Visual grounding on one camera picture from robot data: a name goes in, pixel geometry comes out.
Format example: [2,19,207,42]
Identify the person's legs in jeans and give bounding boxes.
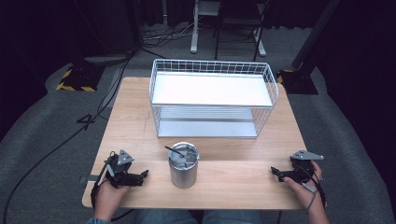
[134,208,265,224]

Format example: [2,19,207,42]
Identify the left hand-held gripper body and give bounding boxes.
[104,149,141,189]

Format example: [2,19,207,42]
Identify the person's right hand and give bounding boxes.
[282,160,327,216]

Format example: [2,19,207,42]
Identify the person's left hand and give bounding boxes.
[94,179,132,220]

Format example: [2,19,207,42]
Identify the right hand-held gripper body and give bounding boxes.
[289,149,325,184]

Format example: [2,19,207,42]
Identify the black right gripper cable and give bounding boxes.
[295,162,328,210]

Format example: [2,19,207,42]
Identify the bundle of floor cables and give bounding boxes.
[141,21,200,49]

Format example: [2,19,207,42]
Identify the black stand with pole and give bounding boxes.
[276,0,342,95]

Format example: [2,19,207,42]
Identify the silver metal tumbler cup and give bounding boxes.
[167,141,201,189]

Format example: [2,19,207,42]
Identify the white wire shelf rack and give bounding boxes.
[148,58,280,139]

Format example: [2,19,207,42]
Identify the black straw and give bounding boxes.
[164,145,185,157]

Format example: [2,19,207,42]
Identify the long black floor cable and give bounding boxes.
[1,50,134,224]

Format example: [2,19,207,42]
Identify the black metal chair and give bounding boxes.
[213,0,271,62]

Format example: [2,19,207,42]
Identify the black yellow striped stand base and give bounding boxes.
[55,63,106,93]

